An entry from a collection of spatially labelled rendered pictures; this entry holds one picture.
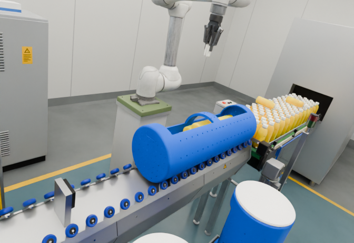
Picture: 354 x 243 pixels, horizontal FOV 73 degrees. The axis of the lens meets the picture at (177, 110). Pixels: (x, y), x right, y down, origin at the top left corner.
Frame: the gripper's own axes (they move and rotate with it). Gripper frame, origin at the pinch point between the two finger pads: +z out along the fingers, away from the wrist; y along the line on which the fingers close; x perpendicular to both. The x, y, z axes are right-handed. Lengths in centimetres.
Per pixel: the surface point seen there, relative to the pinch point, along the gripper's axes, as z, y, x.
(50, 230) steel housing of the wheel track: 63, -27, 93
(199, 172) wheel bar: 64, -28, 14
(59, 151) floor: 157, 148, 37
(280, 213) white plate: 53, -74, 12
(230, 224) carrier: 67, -61, 25
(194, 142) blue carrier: 39, -30, 28
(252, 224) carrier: 57, -69, 25
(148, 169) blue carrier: 55, -22, 47
